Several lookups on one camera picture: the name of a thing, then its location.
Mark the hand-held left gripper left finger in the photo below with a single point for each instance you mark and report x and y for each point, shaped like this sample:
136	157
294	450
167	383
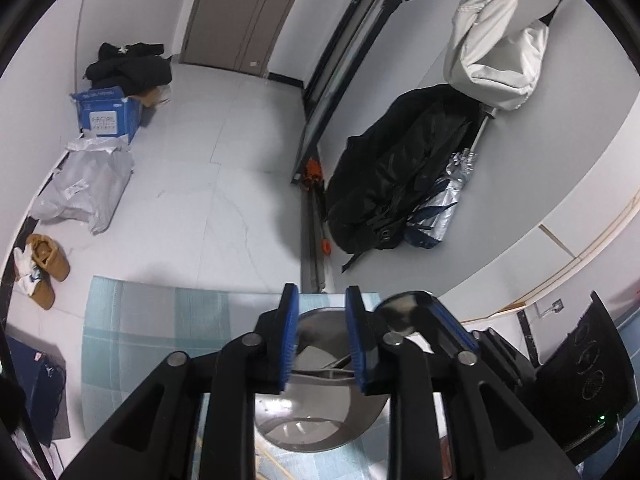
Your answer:
290	332

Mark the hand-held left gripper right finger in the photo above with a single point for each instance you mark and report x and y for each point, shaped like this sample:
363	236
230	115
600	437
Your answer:
356	332

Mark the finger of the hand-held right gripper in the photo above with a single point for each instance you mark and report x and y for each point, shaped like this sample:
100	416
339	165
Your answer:
442	331

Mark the stainless steel bowl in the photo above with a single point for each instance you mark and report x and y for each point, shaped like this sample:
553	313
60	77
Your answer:
320	420

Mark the wooden chopstick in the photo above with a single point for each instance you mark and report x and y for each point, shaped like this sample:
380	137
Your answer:
275	461

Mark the small orange cap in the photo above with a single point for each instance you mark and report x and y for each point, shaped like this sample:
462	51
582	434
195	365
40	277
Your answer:
325	246

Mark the teal plaid mat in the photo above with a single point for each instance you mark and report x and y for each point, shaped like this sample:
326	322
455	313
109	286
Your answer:
150	335

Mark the orange black tool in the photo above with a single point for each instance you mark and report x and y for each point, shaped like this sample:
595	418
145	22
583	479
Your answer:
312	172

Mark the black jacket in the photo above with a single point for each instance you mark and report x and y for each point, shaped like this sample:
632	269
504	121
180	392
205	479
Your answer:
390	170

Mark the grey plastic parcel bag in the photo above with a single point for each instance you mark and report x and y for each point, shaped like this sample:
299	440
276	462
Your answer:
90	185

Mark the navy shoe box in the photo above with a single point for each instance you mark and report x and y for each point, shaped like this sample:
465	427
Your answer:
30	385

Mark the brown paper bag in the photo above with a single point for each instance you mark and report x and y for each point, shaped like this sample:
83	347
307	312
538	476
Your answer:
156	96

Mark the white socks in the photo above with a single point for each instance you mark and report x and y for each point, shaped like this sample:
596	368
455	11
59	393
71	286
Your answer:
25	270

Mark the black framed glass door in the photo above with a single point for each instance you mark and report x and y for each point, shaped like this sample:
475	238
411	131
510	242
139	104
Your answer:
345	55

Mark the blue cardboard box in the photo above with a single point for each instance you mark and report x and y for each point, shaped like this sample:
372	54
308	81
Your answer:
105	115

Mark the white hanging bag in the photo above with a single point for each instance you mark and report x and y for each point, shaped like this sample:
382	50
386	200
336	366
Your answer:
495	50

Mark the black clothes pile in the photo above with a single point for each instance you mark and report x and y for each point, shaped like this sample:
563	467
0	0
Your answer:
130	67

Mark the brown door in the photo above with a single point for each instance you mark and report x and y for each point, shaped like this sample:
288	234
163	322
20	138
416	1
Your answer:
235	10

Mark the wall socket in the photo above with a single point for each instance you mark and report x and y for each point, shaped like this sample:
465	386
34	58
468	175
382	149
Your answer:
550	306

